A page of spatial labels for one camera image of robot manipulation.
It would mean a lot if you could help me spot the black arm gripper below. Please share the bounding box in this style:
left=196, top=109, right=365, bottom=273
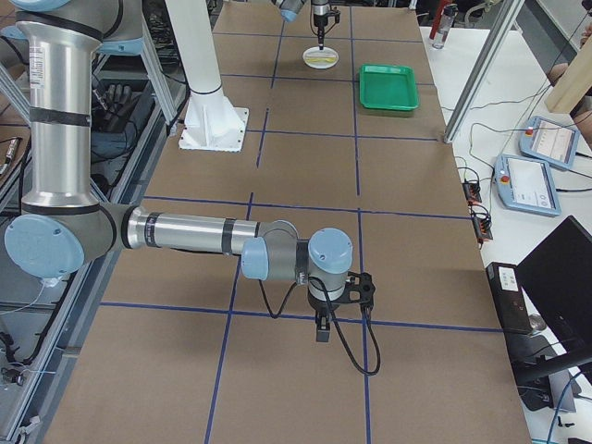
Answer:
left=308, top=295, right=331, bottom=342

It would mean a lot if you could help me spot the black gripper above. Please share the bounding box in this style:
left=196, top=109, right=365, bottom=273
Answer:
left=311, top=3, right=340, bottom=49

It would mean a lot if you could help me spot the white round plate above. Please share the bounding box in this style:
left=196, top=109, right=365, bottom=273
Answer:
left=302, top=46, right=339, bottom=69

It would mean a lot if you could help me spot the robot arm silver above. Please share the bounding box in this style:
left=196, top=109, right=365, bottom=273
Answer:
left=5, top=1, right=353, bottom=341
left=272, top=0, right=340, bottom=50

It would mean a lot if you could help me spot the yellow plastic spoon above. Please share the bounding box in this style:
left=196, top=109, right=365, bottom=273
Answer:
left=305, top=56, right=338, bottom=65

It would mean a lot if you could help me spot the green plastic tray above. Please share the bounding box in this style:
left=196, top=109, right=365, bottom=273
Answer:
left=359, top=64, right=420, bottom=112

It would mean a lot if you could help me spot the red capped water bottle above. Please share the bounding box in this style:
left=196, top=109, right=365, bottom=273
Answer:
left=432, top=4, right=458, bottom=49

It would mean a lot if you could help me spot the brown paper table cover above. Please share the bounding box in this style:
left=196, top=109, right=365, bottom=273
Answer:
left=45, top=3, right=530, bottom=443

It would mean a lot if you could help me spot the black power strip near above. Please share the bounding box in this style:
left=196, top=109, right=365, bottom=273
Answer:
left=471, top=211, right=493, bottom=244

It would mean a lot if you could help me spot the black power strip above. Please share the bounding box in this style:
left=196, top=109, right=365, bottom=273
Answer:
left=471, top=211, right=493, bottom=244
left=462, top=179, right=482, bottom=204

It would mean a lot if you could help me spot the black desktop box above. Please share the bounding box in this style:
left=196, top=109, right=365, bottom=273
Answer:
left=486, top=262, right=532, bottom=335

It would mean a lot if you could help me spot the black power strip far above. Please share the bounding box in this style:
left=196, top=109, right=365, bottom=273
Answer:
left=462, top=179, right=482, bottom=204

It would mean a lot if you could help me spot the black computer monitor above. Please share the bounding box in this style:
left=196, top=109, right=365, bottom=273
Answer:
left=514, top=216, right=591, bottom=385

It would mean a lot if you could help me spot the near teach pendant tablet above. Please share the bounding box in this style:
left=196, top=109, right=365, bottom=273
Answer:
left=494, top=154, right=561, bottom=216

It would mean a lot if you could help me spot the teach pendant tablet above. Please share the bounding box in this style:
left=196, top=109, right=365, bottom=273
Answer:
left=519, top=116, right=581, bottom=170
left=494, top=154, right=561, bottom=216

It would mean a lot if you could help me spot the far teach pendant tablet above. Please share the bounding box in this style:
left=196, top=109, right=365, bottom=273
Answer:
left=519, top=116, right=581, bottom=170

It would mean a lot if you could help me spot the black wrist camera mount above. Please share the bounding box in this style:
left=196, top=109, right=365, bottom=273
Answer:
left=339, top=271, right=376, bottom=314

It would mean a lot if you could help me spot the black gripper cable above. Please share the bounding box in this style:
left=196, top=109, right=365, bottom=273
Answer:
left=257, top=276, right=383, bottom=376

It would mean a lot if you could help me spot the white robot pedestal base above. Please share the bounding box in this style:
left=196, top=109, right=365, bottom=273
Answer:
left=166, top=0, right=249, bottom=153

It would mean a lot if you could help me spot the aluminium frame post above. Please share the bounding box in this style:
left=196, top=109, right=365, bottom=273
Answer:
left=443, top=0, right=524, bottom=143

